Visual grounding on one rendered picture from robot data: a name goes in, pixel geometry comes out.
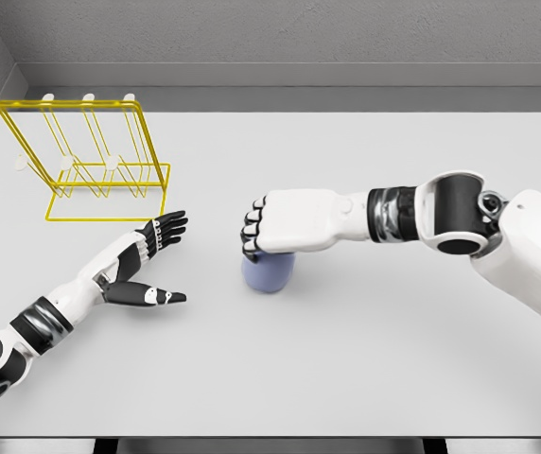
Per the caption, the light blue cup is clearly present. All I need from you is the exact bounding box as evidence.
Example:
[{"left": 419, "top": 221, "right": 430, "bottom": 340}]
[{"left": 241, "top": 251, "right": 297, "bottom": 295}]

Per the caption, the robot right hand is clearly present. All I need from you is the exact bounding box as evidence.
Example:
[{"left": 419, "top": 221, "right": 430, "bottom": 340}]
[{"left": 240, "top": 188, "right": 347, "bottom": 264}]

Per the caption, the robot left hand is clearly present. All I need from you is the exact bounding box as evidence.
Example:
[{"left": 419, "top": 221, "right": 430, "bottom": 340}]
[{"left": 77, "top": 210, "right": 189, "bottom": 308}]

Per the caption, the yellow wire cup holder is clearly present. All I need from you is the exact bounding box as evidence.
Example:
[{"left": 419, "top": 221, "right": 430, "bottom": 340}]
[{"left": 0, "top": 92, "right": 172, "bottom": 222}]

